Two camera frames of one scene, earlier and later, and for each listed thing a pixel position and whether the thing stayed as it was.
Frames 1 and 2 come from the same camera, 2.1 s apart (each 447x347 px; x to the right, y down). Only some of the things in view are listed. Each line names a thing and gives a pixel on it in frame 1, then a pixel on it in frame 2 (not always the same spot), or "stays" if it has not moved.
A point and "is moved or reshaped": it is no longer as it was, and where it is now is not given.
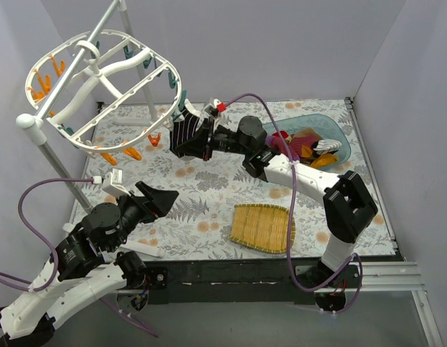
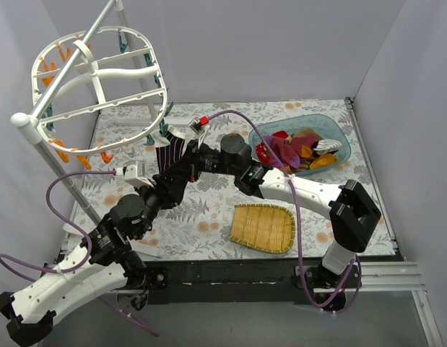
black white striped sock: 183,129 → 168,147
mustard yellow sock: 324,160 stays
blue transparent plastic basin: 326,126 stays
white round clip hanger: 106,90 is moved or reshaped
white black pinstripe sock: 326,145 stays
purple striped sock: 276,142 stays
